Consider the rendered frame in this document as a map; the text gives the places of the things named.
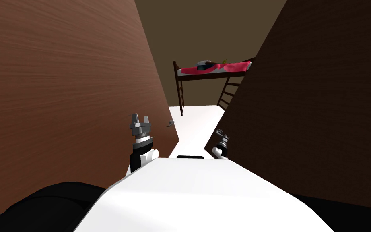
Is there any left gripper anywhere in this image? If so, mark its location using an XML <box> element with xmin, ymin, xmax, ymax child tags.
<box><xmin>129</xmin><ymin>113</ymin><xmax>152</xmax><ymax>139</ymax></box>

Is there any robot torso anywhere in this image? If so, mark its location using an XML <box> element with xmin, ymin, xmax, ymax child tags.
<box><xmin>73</xmin><ymin>155</ymin><xmax>335</xmax><ymax>232</ymax></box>

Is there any dark wooden bunk bed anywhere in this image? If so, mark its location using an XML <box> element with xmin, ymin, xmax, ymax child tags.
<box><xmin>172</xmin><ymin>57</ymin><xmax>257</xmax><ymax>116</ymax></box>

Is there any brown wooden door leaf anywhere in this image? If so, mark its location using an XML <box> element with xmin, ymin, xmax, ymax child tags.
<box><xmin>0</xmin><ymin>0</ymin><xmax>180</xmax><ymax>227</ymax></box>

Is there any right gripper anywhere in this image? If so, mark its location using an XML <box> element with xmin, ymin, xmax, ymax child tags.
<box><xmin>215</xmin><ymin>128</ymin><xmax>230</xmax><ymax>144</ymax></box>

